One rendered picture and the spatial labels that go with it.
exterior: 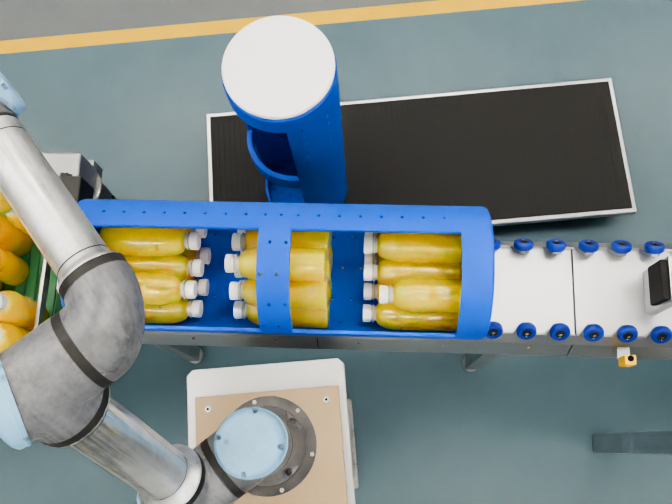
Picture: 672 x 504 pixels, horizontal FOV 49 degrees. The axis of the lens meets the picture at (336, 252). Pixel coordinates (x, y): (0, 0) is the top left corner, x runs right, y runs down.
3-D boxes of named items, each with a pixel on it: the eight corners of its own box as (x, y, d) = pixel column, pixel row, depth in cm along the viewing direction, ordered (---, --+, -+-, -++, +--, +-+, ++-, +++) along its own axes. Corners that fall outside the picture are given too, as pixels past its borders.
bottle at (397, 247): (465, 235, 153) (371, 233, 154) (463, 268, 155) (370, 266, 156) (461, 226, 160) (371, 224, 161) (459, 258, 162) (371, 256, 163)
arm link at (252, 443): (306, 450, 134) (299, 449, 121) (246, 497, 132) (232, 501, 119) (268, 397, 137) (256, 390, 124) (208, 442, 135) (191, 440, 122)
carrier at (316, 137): (285, 141, 270) (255, 211, 263) (248, 2, 185) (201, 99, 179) (358, 167, 266) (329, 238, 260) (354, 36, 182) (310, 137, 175)
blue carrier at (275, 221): (475, 342, 170) (495, 337, 142) (101, 331, 175) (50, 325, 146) (475, 220, 174) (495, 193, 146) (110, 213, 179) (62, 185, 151)
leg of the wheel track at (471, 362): (478, 372, 261) (512, 349, 200) (462, 371, 261) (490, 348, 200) (478, 355, 262) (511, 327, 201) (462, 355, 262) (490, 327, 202)
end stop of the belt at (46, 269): (38, 360, 172) (32, 359, 169) (35, 360, 172) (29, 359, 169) (60, 197, 182) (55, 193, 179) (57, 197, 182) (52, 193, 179)
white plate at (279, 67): (248, 1, 184) (248, 3, 185) (203, 96, 178) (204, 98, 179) (351, 35, 180) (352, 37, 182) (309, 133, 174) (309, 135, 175)
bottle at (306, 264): (327, 273, 158) (237, 271, 159) (327, 242, 155) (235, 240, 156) (325, 288, 151) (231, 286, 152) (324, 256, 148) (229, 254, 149)
